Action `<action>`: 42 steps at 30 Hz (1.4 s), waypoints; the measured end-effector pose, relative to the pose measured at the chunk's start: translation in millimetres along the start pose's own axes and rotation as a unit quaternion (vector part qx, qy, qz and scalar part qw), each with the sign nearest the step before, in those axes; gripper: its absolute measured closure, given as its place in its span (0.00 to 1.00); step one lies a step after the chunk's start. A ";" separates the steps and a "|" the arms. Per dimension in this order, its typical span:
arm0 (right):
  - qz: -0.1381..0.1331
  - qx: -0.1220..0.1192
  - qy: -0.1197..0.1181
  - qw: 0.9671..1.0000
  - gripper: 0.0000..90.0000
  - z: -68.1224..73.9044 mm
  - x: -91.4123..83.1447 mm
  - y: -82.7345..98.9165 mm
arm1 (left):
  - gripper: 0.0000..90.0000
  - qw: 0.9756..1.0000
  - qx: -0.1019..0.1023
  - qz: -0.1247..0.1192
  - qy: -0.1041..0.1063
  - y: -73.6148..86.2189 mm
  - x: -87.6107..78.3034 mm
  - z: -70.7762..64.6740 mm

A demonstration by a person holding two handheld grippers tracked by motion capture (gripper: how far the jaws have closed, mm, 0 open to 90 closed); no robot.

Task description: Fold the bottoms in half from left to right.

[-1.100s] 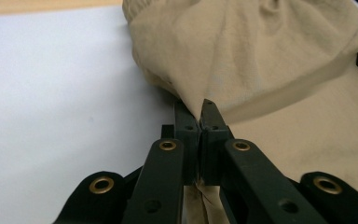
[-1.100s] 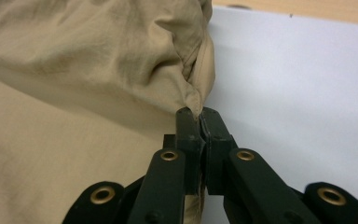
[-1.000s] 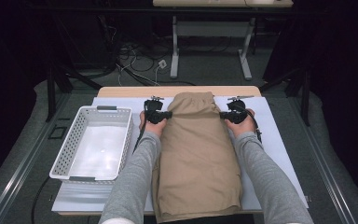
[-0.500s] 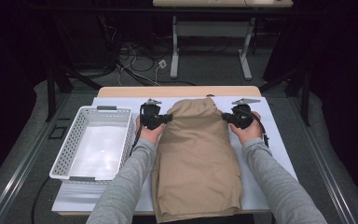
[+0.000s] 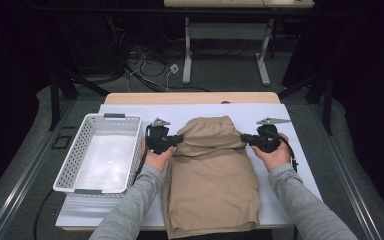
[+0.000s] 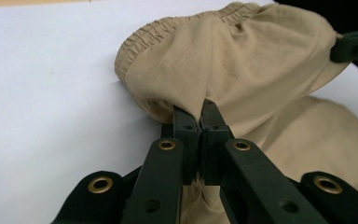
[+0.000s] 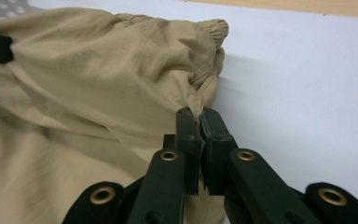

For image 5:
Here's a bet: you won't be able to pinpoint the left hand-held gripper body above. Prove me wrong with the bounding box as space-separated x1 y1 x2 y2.
144 117 177 156

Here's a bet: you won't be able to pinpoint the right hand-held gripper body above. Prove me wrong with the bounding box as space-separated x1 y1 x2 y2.
253 116 293 154

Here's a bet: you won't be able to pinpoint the beige shorts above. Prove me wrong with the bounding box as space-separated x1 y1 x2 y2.
161 115 262 240

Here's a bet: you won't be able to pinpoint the white perforated plastic basket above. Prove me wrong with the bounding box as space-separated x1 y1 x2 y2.
52 113 144 196

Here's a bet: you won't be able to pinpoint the person's right hand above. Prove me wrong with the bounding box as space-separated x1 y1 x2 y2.
251 133 292 173

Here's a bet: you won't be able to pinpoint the person's left hand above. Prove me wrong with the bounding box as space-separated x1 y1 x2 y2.
140 138 177 173

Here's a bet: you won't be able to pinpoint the wooden table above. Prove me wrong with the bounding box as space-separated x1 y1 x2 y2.
61 91 333 233

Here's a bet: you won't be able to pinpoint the white table mat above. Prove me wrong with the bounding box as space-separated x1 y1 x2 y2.
55 102 333 229

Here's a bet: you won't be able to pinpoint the black metal stand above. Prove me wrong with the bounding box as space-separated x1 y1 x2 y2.
278 66 334 136
48 13 111 132

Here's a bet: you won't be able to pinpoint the white-legged desk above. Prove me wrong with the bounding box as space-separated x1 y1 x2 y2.
163 0 316 87

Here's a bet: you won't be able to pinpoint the dark curtain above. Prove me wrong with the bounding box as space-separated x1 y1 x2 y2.
281 0 384 214
0 0 53 204

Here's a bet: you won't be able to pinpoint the right hand-held gripper cable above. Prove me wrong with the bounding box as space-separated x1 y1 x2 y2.
273 130 299 174

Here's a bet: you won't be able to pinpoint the hand-held gripper cable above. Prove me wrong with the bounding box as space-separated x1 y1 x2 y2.
131 123 154 186
273 130 299 174

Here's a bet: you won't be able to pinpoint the left hand-held gripper cable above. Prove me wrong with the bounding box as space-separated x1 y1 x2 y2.
131 123 154 186

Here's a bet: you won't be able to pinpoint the bundle of floor cables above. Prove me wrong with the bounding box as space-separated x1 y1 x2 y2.
123 43 211 94

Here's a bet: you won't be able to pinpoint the aluminium floor rail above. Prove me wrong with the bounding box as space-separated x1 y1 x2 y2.
308 103 381 240
0 99 78 240

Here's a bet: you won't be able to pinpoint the black floor cable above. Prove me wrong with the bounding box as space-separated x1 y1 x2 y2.
32 189 55 240

